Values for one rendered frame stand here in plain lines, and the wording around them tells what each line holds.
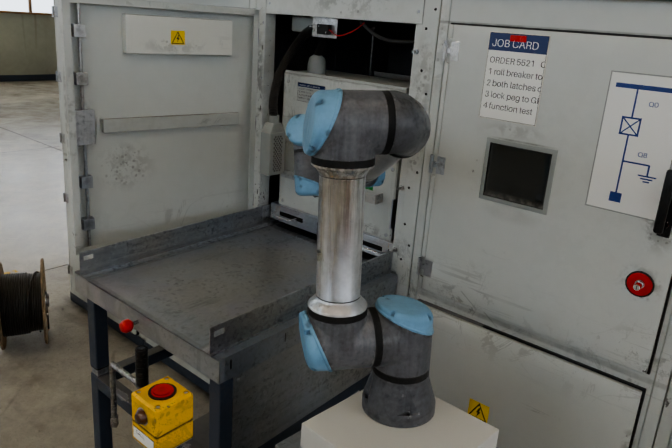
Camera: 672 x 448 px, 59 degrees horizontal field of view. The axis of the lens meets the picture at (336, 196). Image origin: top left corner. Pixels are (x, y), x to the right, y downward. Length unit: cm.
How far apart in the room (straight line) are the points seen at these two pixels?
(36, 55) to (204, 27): 1150
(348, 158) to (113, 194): 107
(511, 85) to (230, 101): 97
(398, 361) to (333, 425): 18
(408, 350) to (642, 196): 62
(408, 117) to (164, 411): 66
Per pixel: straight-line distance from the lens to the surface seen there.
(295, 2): 196
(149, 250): 187
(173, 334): 146
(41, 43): 1343
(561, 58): 148
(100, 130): 190
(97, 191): 193
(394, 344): 117
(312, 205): 202
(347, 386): 184
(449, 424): 128
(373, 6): 176
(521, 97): 151
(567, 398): 167
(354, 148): 102
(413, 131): 106
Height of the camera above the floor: 156
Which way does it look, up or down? 16 degrees down
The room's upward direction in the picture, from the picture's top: 4 degrees clockwise
